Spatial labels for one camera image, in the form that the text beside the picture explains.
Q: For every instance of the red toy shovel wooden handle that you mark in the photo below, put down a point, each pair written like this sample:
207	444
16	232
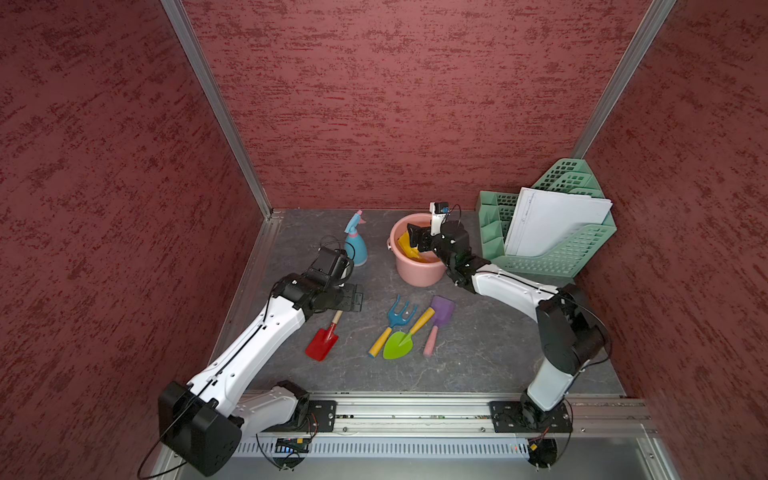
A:
324	340

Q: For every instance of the pink plastic bucket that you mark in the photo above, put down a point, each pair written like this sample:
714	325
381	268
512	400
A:
426	271

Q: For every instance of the right aluminium corner post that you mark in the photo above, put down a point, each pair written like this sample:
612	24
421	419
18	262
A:
647	30

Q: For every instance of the green plastic file organizer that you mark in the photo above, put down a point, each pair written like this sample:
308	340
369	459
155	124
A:
567	256

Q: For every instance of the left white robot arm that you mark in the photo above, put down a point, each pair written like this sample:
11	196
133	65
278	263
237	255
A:
204	419

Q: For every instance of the yellow toy shovel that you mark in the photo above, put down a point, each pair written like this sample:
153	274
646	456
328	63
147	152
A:
411	249

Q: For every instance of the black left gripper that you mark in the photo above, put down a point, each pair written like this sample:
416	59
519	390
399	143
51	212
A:
345	303

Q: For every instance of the blue pink spray bottle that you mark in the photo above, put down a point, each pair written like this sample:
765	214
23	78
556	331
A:
355	245

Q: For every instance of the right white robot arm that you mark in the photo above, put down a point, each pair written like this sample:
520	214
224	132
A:
571	335

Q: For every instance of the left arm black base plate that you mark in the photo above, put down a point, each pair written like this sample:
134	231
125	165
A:
318	415

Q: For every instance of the blue toy rake yellow handle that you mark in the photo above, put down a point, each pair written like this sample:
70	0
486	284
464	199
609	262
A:
399	315

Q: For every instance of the left aluminium corner post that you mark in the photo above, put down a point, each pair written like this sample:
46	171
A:
184	31

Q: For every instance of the green toy trowel yellow handle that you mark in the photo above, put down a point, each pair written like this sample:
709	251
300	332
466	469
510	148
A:
400	344

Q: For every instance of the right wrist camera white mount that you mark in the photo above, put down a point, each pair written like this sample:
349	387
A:
439	212

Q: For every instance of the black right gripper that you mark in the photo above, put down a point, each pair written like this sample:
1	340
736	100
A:
419	232

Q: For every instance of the white paper stack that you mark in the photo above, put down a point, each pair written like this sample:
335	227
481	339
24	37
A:
542	219

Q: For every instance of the aluminium corner post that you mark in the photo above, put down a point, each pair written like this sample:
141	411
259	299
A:
647	30
184	31

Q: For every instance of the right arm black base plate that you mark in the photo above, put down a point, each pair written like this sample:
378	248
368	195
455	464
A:
524	417

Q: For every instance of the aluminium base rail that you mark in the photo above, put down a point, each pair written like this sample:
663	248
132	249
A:
444	426

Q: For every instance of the purple toy shovel pink handle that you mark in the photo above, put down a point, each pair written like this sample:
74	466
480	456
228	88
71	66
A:
444	309

